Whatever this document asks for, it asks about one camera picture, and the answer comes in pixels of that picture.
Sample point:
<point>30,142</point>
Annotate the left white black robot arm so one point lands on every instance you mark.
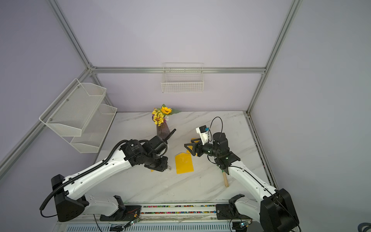
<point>69,193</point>

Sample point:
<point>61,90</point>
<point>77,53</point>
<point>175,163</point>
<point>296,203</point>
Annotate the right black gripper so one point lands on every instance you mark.
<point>197,149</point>

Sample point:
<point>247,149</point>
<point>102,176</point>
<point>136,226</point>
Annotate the white mesh shelf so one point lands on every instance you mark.
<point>70,114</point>
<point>96,130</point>

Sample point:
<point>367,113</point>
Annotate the dark ribbed vase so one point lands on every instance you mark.
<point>163,131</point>

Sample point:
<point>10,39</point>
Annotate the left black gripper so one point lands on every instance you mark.
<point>163,166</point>

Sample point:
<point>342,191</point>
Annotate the white mesh upper shelf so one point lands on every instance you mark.
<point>70,114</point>

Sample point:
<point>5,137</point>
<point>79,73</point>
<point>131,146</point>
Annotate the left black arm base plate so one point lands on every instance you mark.
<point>129,214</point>

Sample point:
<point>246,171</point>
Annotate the green head wooden hammer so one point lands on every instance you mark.
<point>225,178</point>

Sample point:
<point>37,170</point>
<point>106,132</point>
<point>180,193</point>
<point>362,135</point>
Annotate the white wire wall basket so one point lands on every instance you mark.
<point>182,78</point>

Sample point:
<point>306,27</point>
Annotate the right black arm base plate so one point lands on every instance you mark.
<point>225,211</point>

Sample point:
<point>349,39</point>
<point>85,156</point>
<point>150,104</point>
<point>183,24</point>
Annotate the white mesh lower shelf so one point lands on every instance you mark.
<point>96,130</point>

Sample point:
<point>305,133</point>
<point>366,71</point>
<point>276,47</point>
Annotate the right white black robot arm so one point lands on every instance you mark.
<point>273,208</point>

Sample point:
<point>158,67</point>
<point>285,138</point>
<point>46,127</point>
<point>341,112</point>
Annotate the yellow artificial flowers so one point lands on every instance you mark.
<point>161,114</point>

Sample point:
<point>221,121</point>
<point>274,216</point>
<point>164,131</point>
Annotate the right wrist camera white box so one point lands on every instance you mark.
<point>203,132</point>

